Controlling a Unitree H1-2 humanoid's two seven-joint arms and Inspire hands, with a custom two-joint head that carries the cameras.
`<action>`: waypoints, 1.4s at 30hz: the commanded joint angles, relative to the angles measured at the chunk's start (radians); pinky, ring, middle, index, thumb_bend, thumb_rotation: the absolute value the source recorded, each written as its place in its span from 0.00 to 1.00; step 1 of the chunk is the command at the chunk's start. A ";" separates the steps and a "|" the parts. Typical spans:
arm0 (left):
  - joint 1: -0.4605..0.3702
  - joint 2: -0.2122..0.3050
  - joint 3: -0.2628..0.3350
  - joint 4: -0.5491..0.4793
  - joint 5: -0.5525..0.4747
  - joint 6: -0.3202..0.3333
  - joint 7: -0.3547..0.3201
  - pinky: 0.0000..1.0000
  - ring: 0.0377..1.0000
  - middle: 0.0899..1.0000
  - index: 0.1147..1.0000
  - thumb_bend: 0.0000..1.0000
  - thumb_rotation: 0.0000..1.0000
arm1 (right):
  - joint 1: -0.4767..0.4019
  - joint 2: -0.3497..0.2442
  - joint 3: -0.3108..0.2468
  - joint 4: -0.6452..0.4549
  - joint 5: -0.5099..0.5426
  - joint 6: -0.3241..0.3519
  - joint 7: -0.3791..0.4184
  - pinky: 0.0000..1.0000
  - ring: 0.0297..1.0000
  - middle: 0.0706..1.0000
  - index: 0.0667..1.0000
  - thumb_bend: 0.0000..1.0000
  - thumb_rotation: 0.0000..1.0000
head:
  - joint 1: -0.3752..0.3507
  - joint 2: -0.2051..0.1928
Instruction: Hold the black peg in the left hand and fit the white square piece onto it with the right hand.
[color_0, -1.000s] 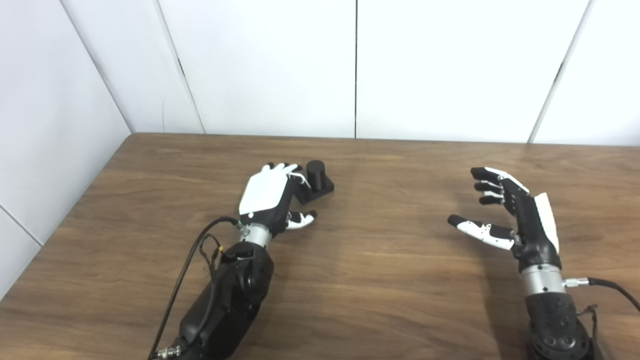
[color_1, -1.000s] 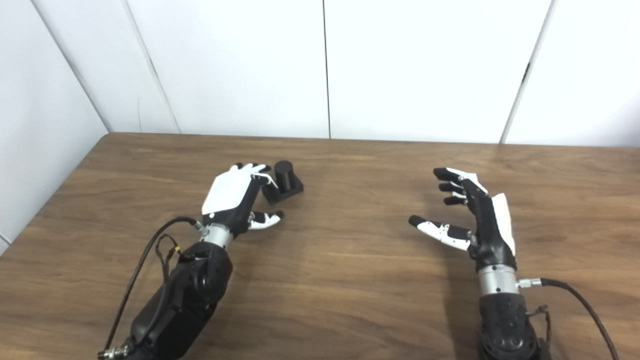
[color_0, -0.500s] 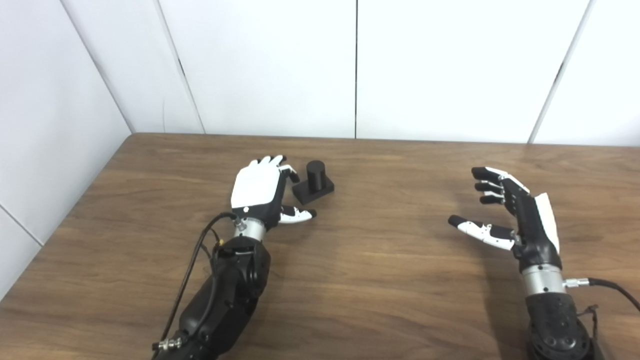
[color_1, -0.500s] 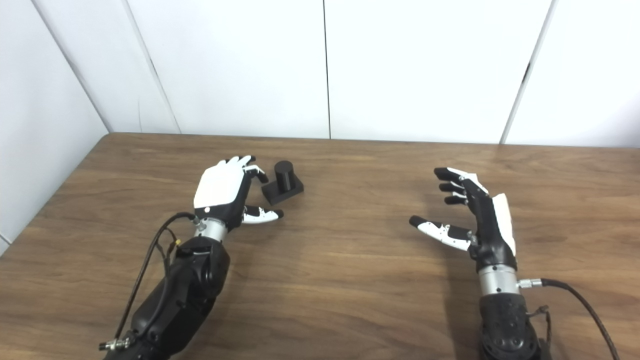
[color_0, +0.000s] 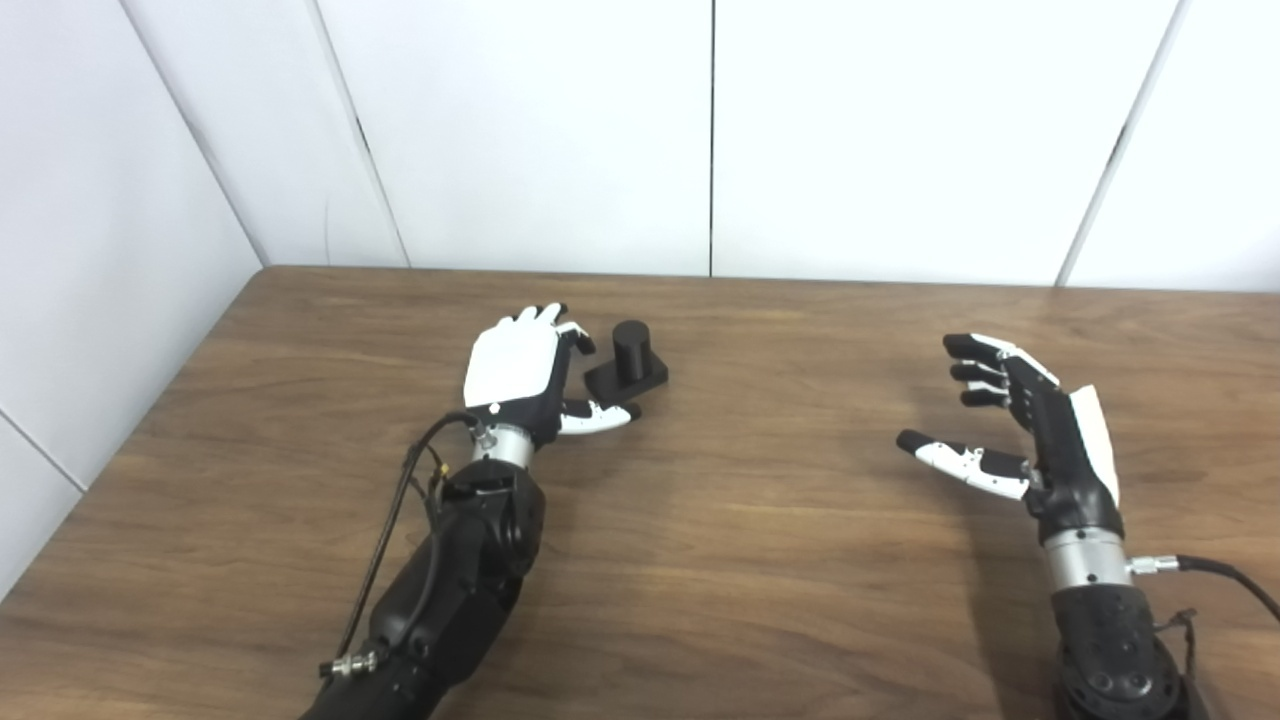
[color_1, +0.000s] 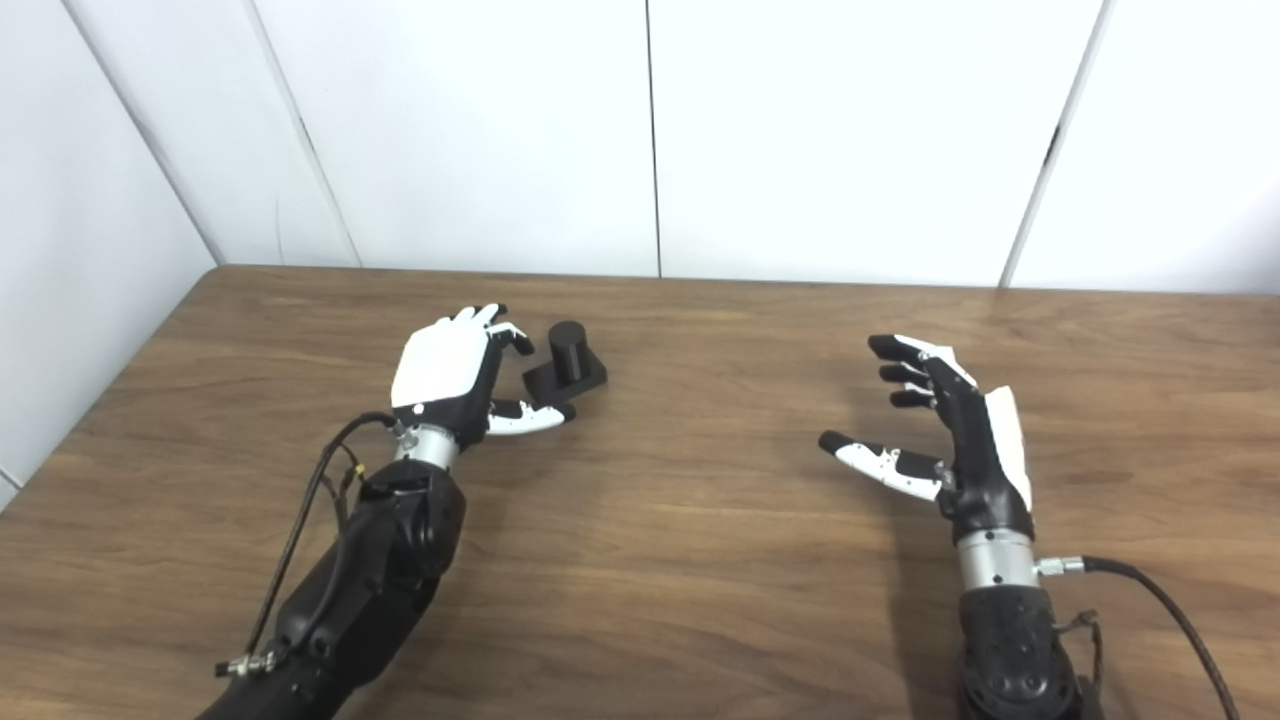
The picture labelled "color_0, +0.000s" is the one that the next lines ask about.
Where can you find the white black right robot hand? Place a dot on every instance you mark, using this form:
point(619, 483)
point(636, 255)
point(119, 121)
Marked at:
point(1065, 450)

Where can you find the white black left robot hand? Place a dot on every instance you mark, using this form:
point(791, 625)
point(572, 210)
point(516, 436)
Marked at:
point(510, 360)

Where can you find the black peg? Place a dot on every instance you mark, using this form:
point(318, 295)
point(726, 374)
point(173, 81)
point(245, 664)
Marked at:
point(630, 350)

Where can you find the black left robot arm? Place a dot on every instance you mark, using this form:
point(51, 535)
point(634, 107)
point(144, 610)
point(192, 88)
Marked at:
point(460, 590)

